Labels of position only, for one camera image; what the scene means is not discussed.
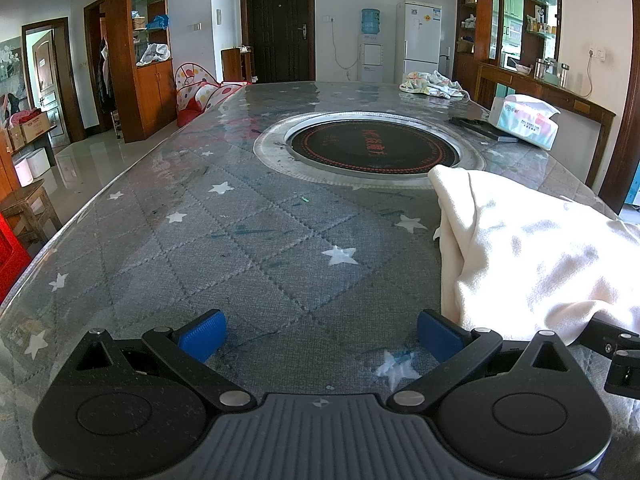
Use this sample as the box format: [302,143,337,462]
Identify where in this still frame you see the red plastic stool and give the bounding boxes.
[0,212,33,303]

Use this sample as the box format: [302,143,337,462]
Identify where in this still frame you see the wooden wall shelf unit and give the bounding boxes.
[456,0,561,91]

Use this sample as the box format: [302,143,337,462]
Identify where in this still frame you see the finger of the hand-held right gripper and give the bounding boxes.
[566,316,640,401]

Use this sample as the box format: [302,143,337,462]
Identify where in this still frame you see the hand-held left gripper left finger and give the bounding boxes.
[70,309,257,415]

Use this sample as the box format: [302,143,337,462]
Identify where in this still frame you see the grey quilted star tablecloth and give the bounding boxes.
[0,80,640,466]

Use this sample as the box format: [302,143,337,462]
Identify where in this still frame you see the hanging coats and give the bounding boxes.
[97,40,116,116]

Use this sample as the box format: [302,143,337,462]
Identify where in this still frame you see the cardboard box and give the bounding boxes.
[19,111,51,143]

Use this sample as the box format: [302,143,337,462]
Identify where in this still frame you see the white storage boxes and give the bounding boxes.
[14,150,51,186]

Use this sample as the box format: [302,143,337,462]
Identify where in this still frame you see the cream garment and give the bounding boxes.
[427,164,640,346]

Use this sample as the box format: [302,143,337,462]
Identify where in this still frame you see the crumpled patterned cloth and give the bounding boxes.
[398,70,471,100]

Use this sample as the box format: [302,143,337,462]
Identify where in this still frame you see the pink dotted play tent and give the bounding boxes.
[175,61,246,128]

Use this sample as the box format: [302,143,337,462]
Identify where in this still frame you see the soft tissue pack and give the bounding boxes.
[487,94,561,151]

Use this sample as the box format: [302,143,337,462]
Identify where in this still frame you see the wooden interior door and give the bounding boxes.
[22,17,86,143]

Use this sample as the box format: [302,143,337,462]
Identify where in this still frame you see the tall wooden shelf cabinet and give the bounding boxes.
[105,0,177,143]

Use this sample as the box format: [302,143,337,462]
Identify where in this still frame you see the glass jars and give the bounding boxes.
[535,57,571,86]

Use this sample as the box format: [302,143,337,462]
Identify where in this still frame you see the black notebook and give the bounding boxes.
[448,116,518,142]

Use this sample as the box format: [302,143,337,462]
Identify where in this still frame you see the dark entrance door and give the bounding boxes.
[240,0,317,83]

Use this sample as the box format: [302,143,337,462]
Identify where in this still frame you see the white water dispenser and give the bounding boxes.
[357,35,386,82]

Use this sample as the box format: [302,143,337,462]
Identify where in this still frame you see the wall painting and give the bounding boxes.
[0,40,26,116]

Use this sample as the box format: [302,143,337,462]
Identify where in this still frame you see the white plastic bag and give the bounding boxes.
[137,43,171,67]

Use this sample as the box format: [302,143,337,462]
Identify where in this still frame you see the white refrigerator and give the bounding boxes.
[396,1,443,83]

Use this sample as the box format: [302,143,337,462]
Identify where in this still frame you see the wooden stool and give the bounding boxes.
[0,180,63,246]

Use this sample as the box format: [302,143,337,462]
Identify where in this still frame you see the round hotpot recess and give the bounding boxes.
[253,111,486,190]

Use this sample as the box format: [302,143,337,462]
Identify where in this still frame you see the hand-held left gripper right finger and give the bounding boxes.
[386,309,576,415]

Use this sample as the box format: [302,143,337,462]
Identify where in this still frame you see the small wooden shoe cabinet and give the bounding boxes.
[221,46,253,83]

